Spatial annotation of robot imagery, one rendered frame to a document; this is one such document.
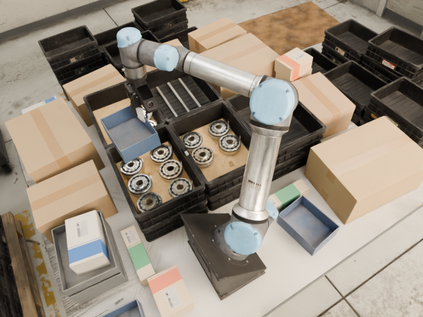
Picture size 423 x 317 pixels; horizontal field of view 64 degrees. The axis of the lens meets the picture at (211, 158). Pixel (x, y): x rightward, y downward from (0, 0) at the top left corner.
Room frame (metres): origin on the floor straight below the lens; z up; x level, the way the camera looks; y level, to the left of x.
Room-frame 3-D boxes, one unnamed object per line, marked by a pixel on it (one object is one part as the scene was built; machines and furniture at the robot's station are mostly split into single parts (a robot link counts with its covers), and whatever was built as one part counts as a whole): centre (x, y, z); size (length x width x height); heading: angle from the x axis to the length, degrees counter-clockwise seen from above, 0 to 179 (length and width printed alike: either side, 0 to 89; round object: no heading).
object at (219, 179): (0.98, -0.03, 0.92); 0.40 x 0.30 x 0.02; 23
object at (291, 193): (0.76, -0.30, 0.73); 0.24 x 0.06 x 0.06; 115
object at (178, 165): (0.89, 0.18, 0.86); 0.10 x 0.10 x 0.01
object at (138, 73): (0.96, 0.23, 1.35); 0.08 x 0.08 x 0.05
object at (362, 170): (0.83, -0.67, 0.80); 0.40 x 0.30 x 0.20; 110
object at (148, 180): (0.83, 0.32, 0.86); 0.10 x 0.10 x 0.01
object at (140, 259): (0.57, 0.34, 0.73); 0.24 x 0.06 x 0.06; 24
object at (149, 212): (0.86, 0.25, 0.92); 0.40 x 0.30 x 0.02; 23
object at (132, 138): (0.90, 0.30, 1.11); 0.20 x 0.15 x 0.07; 28
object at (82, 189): (0.83, 0.63, 0.78); 0.30 x 0.22 x 0.16; 115
